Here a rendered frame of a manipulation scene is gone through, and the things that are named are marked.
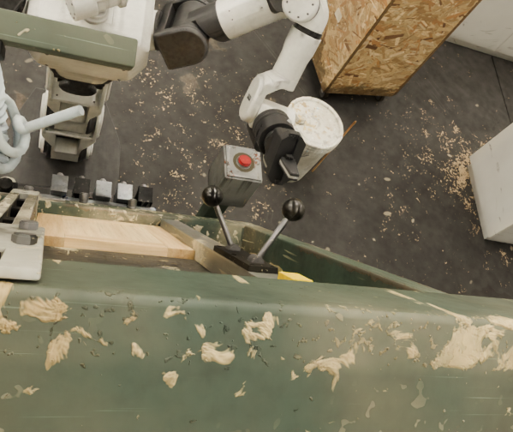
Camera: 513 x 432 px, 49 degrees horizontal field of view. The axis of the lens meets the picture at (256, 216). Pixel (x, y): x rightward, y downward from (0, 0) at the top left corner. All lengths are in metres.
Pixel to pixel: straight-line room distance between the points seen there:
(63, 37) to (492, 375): 0.39
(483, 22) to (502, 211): 1.49
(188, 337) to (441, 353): 0.19
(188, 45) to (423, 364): 1.03
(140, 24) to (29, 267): 1.03
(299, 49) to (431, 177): 2.32
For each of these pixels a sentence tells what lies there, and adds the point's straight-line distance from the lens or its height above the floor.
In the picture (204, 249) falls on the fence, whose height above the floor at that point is 1.30.
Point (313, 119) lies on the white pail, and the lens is 2.74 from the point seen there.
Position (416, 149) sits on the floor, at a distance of 3.56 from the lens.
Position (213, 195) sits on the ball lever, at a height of 1.45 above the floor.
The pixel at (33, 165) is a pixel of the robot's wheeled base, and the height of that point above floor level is 0.17.
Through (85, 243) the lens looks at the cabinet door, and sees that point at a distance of 1.13.
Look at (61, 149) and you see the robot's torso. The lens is 2.27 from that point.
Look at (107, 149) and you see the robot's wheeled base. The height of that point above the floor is 0.17.
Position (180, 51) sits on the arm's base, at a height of 1.31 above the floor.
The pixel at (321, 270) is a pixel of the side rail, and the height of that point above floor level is 1.32.
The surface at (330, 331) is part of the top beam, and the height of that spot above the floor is 1.94.
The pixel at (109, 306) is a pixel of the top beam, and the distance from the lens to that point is 0.34.
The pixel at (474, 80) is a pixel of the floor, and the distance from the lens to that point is 4.33.
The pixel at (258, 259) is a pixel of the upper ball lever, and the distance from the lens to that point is 0.89.
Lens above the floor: 2.26
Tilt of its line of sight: 55 degrees down
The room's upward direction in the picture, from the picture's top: 39 degrees clockwise
